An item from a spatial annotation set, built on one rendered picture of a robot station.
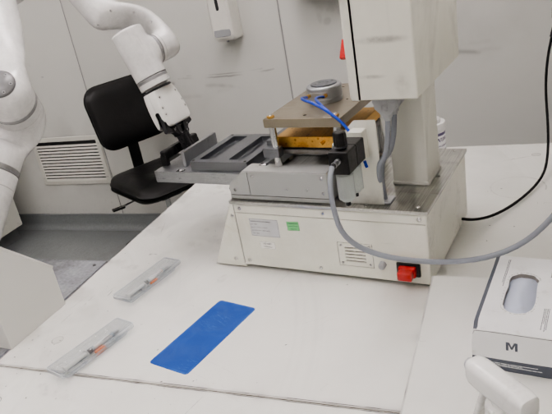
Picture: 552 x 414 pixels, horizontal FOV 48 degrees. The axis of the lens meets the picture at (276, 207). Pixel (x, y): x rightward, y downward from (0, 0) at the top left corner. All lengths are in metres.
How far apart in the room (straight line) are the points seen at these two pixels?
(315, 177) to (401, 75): 0.29
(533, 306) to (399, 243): 0.32
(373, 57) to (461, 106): 1.78
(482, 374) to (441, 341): 0.45
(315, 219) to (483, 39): 1.68
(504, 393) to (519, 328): 0.39
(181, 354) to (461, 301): 0.54
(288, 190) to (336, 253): 0.17
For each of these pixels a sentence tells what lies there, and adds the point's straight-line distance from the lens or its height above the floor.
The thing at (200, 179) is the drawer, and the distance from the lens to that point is 1.52.
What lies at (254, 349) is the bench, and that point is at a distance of 1.21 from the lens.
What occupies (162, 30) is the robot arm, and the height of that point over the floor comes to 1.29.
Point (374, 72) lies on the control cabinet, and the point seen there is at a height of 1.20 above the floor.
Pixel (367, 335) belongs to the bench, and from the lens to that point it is 1.20.
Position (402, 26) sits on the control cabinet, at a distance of 1.13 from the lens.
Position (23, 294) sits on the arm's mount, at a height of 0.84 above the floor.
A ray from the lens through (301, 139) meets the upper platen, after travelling 1.34.
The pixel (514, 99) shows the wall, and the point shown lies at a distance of 2.90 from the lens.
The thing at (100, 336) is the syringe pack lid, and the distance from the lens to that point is 1.35.
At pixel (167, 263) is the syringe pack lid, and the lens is 1.55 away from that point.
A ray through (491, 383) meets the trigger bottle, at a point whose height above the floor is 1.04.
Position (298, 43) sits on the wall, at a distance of 2.99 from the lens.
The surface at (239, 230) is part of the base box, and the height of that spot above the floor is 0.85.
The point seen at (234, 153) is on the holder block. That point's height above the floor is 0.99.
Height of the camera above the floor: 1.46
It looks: 23 degrees down
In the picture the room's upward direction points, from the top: 11 degrees counter-clockwise
